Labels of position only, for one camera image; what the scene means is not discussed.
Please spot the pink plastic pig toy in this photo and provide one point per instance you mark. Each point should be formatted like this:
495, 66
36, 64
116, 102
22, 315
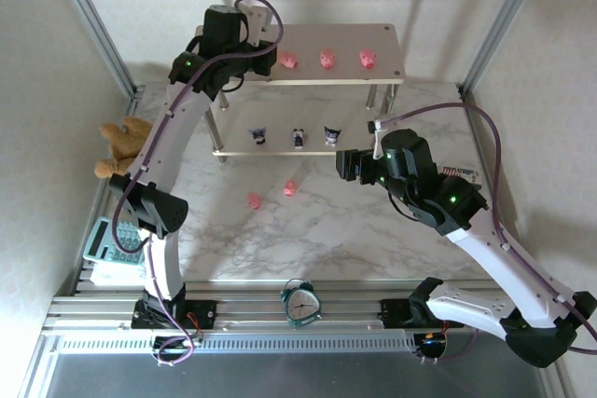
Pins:
254, 201
368, 59
328, 59
290, 188
289, 60

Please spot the black hooded toy figure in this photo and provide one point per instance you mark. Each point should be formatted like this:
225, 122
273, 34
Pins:
332, 135

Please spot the purple eared toy figure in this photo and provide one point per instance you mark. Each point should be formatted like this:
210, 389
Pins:
259, 135

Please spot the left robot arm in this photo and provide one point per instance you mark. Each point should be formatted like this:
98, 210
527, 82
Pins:
161, 211

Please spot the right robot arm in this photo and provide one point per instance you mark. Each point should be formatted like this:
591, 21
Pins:
531, 347

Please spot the two-tier wooden shelf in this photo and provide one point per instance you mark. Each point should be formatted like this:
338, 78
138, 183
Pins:
326, 39

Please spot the green alarm clock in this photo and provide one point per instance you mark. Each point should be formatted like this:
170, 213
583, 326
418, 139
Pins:
301, 306

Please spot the brown teddy bear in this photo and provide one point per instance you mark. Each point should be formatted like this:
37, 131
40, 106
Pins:
123, 146

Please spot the teal calculator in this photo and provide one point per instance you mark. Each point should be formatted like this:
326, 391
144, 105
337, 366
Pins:
100, 239

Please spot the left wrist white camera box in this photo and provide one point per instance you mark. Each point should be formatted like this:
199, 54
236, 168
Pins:
256, 20

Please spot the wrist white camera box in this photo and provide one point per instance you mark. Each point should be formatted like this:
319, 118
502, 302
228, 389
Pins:
378, 130
256, 20

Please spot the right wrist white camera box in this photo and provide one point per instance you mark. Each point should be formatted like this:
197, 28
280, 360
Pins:
378, 130

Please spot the aluminium frame post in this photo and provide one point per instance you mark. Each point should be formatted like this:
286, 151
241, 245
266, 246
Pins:
93, 20
502, 20

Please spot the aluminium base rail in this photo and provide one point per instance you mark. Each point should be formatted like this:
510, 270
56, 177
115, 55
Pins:
354, 311

